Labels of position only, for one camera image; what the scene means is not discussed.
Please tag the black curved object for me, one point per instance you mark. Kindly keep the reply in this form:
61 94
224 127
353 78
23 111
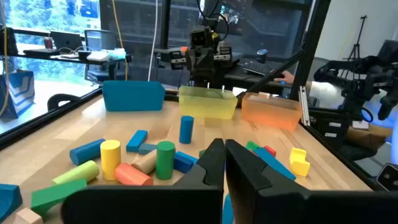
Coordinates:
62 97

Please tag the dark blue wooden plank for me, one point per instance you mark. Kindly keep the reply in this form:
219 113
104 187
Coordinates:
184 162

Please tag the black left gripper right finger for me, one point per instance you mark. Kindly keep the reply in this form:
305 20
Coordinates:
280 205

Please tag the blue and white bag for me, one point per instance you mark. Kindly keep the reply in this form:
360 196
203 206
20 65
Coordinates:
18 93

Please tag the black side desk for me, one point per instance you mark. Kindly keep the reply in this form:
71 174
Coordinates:
37 54

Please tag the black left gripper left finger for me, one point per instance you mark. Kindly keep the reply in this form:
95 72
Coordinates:
155 205

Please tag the teal wooden plank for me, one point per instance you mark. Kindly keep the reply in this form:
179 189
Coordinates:
146 148

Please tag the small black camera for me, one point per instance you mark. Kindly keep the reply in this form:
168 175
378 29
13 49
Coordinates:
388 177

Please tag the blue plastic bin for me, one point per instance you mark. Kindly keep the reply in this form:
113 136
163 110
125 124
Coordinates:
133 96

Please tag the black tripod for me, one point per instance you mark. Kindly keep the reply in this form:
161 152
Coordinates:
356 46

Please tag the brown cardboard box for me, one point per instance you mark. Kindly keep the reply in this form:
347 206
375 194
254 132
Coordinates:
370 137

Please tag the yellow translucent plastic bin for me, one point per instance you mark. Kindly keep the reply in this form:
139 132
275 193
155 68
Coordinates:
206 102

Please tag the natural wooden cylinder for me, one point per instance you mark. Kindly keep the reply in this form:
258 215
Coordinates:
145 163

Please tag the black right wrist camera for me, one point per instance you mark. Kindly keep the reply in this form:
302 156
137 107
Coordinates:
199 38

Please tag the grey mesh office chair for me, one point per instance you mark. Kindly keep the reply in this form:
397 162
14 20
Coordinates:
99 40

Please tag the red wooden arch block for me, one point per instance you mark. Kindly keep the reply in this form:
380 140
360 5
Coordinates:
270 151

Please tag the black keyboard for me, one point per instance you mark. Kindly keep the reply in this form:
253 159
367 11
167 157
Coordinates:
258 68

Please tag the red drink can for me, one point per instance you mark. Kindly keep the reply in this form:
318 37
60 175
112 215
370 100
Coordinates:
48 43

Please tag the white box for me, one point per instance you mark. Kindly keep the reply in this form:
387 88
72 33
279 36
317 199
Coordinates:
98 56

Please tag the yellow wooden cylinder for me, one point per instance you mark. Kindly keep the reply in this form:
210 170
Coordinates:
110 161

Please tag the black cylinder speaker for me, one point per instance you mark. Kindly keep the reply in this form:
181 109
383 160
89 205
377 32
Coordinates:
262 57

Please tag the blue wooden cylinder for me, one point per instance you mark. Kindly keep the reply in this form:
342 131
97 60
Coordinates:
186 130
87 152

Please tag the black equipment box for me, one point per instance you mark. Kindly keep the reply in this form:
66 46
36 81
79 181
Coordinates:
326 129

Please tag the green wooden arch block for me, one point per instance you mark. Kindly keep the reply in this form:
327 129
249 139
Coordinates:
252 145

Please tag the grey laptop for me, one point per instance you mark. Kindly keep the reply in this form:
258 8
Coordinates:
66 41

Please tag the light green wooden cylinder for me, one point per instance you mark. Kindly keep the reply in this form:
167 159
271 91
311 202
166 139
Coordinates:
77 172

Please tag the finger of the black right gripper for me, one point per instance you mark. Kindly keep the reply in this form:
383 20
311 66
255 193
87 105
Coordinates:
196 65
207 65

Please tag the yellow wooden arch block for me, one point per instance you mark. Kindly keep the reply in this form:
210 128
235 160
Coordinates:
299 166

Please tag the teal cloth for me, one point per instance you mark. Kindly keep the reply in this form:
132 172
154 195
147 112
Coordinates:
117 54

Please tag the black aluminium table frame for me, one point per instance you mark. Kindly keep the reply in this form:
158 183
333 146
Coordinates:
46 120

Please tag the silver aluminium bracket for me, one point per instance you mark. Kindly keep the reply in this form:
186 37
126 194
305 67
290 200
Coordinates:
304 105

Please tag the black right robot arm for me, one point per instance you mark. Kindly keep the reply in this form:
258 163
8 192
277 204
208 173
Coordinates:
202 81

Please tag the orange wooden cylinder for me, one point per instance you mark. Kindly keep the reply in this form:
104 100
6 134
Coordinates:
132 175

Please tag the green wooden plank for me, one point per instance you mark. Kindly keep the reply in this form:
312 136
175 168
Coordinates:
202 153

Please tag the orange translucent plastic bin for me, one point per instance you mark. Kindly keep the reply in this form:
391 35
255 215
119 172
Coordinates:
270 112

